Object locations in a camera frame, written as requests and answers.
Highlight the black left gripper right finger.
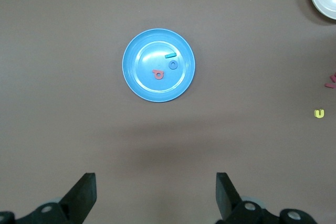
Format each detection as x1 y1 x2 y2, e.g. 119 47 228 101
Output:
215 172 319 224

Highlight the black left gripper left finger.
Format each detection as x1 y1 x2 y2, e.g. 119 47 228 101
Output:
0 172 97 224

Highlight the pink foam letter p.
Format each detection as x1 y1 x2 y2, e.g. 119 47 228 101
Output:
151 69 165 81

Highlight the blue plate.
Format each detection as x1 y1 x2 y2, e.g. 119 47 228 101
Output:
122 28 196 103

